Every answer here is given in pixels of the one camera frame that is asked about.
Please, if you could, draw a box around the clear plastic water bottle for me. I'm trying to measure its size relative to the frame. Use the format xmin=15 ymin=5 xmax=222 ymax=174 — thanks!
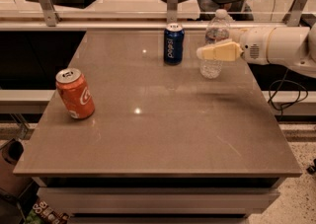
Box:
xmin=200 ymin=9 xmax=230 ymax=79

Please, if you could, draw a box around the blue pepsi can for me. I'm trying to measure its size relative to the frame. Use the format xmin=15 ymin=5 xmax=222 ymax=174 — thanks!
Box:
xmin=164 ymin=23 xmax=185 ymax=65

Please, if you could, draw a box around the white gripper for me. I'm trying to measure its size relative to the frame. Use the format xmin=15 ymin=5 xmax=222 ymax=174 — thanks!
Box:
xmin=197 ymin=27 xmax=274 ymax=65

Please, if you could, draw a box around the grey table drawer unit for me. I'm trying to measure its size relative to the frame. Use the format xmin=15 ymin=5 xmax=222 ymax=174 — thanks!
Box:
xmin=38 ymin=187 xmax=279 ymax=222

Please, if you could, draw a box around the black cable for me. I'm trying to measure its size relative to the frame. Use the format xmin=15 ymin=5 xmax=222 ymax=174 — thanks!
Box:
xmin=267 ymin=68 xmax=310 ymax=121

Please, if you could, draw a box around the magazine on floor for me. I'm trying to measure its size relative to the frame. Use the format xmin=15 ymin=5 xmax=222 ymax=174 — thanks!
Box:
xmin=24 ymin=199 xmax=69 ymax=224

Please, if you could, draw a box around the brown bin on floor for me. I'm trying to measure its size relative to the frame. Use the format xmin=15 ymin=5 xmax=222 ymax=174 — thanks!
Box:
xmin=0 ymin=139 xmax=35 ymax=202

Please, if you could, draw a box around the metal railing with posts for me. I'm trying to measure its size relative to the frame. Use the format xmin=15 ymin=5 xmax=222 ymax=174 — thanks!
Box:
xmin=0 ymin=0 xmax=315 ymax=27

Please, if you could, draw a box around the orange coke can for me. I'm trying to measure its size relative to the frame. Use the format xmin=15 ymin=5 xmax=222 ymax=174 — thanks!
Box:
xmin=55 ymin=68 xmax=95 ymax=119

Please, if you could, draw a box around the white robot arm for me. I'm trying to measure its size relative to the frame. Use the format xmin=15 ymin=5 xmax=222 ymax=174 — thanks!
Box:
xmin=197 ymin=26 xmax=316 ymax=78

